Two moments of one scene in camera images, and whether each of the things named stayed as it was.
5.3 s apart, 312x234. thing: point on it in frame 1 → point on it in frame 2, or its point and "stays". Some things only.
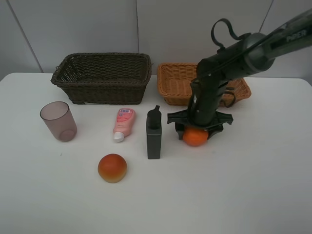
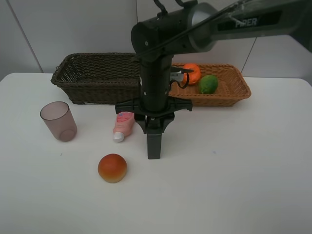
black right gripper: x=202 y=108 → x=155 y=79
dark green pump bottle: x=154 y=132 stays
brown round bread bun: x=112 y=167 stays
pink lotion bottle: x=124 y=123 stays
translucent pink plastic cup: x=59 y=120 stays
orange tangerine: x=195 y=137 → x=194 y=76
